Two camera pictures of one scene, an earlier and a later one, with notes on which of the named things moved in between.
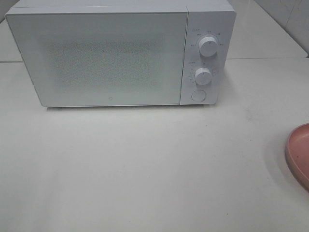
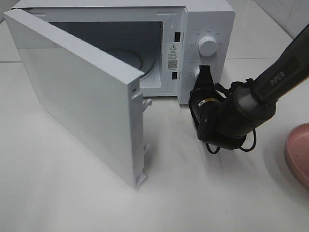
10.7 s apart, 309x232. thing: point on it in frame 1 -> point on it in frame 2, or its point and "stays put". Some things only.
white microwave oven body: (96, 53) stays put
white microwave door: (104, 59) -> (102, 101)
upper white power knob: (208, 46) stays put
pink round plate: (297, 153) stays put
